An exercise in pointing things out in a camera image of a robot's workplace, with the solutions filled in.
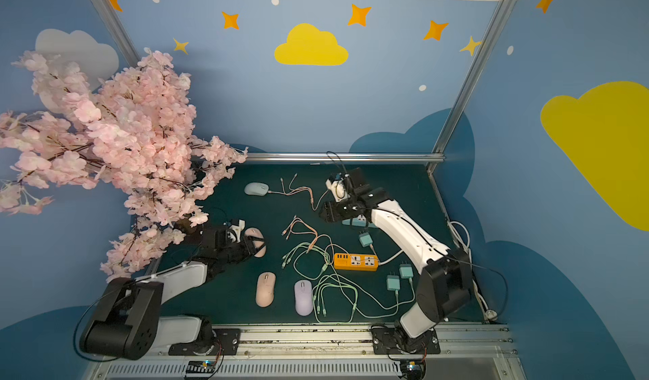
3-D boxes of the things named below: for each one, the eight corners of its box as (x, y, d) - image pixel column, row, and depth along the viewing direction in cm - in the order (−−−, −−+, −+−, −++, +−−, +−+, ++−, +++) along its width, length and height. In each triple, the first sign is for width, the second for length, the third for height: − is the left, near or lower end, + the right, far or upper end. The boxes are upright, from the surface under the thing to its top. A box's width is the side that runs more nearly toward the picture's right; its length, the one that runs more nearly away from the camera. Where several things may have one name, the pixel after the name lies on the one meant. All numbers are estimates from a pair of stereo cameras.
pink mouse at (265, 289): (254, 306, 82) (252, 305, 80) (259, 274, 89) (258, 272, 87) (272, 306, 82) (271, 305, 80) (276, 274, 89) (275, 272, 87)
